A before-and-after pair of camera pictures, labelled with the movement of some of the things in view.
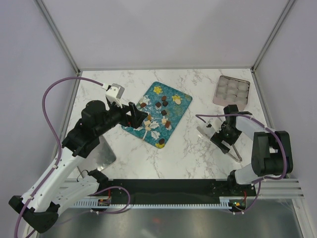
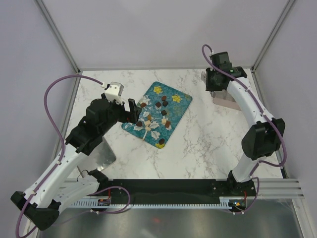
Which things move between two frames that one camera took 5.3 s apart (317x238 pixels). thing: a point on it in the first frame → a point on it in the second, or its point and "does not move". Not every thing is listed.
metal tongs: [213, 126] → [203, 77]
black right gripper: [218, 138] → [209, 87]
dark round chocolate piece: [161, 141] does not move
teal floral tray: [166, 106] does not move
